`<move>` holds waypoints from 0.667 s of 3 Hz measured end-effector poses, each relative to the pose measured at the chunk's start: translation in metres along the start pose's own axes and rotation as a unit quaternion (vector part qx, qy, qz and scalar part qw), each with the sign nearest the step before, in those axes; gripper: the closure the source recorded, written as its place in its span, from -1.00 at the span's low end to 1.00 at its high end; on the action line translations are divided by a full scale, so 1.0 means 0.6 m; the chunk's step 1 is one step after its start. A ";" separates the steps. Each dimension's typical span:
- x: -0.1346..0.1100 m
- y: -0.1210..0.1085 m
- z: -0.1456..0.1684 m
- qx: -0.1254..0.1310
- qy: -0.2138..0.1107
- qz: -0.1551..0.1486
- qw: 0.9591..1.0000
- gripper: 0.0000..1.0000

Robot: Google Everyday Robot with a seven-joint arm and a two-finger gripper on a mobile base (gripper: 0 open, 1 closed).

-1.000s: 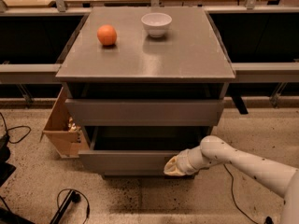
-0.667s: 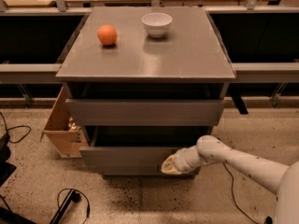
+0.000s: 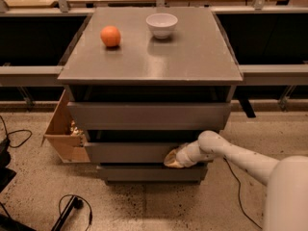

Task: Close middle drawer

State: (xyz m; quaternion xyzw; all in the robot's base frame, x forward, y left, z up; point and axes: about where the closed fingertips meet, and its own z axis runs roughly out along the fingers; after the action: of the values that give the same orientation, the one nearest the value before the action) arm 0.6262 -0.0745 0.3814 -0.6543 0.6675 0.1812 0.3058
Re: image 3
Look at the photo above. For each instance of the white bowl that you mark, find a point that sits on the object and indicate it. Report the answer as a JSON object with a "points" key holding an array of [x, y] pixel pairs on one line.
{"points": [[161, 25]]}

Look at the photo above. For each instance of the grey drawer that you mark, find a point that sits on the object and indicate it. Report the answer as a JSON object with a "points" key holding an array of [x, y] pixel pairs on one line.
{"points": [[129, 152], [150, 173], [149, 116]]}

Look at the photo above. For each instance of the cardboard box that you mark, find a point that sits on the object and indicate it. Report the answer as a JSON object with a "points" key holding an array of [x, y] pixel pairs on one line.
{"points": [[69, 146]]}

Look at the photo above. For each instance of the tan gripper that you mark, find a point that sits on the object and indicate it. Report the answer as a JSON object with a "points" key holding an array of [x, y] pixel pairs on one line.
{"points": [[183, 158]]}

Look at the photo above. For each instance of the orange fruit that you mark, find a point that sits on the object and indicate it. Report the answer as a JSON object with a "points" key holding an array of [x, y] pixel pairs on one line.
{"points": [[110, 36]]}

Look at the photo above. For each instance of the black stand with cable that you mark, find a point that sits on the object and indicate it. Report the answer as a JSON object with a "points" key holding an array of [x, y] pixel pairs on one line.
{"points": [[74, 202]]}

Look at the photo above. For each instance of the black equipment left edge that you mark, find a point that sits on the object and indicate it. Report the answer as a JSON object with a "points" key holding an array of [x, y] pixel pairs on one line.
{"points": [[7, 223]]}

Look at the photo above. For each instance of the grey bottom drawer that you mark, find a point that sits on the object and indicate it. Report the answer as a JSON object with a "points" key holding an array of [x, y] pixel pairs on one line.
{"points": [[150, 173]]}

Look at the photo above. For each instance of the grey drawer cabinet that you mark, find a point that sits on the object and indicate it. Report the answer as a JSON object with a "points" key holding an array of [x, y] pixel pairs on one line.
{"points": [[137, 97]]}

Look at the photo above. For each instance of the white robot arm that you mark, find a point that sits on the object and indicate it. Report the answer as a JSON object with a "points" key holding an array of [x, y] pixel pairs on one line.
{"points": [[286, 207]]}

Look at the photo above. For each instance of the grey top drawer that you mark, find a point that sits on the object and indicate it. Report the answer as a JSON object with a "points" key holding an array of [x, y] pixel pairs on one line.
{"points": [[149, 116]]}

